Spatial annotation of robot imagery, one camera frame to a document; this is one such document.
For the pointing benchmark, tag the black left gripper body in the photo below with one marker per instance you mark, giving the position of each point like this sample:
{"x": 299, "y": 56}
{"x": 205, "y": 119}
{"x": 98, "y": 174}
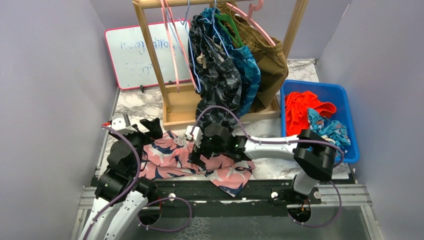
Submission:
{"x": 139, "y": 139}

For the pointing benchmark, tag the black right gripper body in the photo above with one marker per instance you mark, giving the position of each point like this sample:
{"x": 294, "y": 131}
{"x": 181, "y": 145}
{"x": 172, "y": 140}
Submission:
{"x": 207, "y": 148}

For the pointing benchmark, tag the pink patterned shorts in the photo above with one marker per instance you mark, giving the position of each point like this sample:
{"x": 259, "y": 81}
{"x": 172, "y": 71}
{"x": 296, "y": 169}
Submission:
{"x": 168, "y": 158}

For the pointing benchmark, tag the grey camo shorts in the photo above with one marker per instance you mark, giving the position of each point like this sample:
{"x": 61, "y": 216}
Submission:
{"x": 220, "y": 80}

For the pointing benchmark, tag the light blue wire hanger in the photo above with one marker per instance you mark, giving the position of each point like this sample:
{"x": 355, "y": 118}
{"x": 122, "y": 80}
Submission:
{"x": 197, "y": 84}

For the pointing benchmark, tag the orange mesh shorts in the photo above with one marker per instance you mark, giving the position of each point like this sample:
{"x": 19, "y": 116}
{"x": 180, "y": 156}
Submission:
{"x": 296, "y": 106}

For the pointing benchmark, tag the light blue shark shorts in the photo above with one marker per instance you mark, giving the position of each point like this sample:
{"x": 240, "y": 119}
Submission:
{"x": 332, "y": 130}

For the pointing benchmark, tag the pink plastic hanger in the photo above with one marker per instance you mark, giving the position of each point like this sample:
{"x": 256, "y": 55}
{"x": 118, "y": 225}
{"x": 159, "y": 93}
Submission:
{"x": 170, "y": 42}

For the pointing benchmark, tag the thin pink wire hanger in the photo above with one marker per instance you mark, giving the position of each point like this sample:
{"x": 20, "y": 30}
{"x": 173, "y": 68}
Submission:
{"x": 176, "y": 39}

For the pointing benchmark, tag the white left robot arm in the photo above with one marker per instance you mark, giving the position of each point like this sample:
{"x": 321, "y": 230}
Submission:
{"x": 121, "y": 192}

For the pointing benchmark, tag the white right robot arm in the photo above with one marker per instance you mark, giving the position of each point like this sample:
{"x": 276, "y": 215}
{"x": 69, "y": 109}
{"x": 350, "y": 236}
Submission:
{"x": 315, "y": 155}

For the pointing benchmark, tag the dark blue patterned shorts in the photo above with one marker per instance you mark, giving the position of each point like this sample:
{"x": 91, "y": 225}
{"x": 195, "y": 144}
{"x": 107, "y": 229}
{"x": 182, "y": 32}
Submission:
{"x": 241, "y": 57}

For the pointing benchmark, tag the khaki brown shorts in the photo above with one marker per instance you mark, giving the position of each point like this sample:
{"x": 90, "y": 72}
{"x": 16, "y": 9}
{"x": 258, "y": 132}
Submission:
{"x": 269, "y": 58}

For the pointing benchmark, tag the green hanger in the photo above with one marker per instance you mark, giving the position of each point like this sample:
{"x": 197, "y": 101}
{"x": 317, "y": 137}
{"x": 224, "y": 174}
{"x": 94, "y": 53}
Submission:
{"x": 235, "y": 36}

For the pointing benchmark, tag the pink hanger under khaki shorts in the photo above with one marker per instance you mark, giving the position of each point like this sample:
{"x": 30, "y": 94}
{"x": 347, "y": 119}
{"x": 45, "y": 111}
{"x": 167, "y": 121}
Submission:
{"x": 249, "y": 18}

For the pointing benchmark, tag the wooden clothes rack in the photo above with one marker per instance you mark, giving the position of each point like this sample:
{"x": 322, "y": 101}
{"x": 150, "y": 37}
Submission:
{"x": 179, "y": 108}

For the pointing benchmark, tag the pink framed whiteboard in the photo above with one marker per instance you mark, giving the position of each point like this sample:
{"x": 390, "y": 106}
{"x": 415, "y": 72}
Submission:
{"x": 130, "y": 59}

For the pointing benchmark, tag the blue plastic bin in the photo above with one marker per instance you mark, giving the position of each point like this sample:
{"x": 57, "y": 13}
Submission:
{"x": 326, "y": 92}

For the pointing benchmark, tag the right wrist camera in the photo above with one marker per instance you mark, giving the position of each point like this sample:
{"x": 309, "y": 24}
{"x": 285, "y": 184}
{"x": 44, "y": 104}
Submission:
{"x": 194, "y": 134}

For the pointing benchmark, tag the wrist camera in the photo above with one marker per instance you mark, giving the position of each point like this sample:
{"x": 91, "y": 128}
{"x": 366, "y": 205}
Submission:
{"x": 121, "y": 123}
{"x": 194, "y": 134}

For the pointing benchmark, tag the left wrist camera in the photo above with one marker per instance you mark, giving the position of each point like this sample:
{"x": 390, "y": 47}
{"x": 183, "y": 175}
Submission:
{"x": 121, "y": 123}

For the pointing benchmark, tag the black metal base rail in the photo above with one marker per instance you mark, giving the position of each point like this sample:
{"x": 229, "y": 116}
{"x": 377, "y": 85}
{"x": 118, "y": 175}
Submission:
{"x": 261, "y": 197}

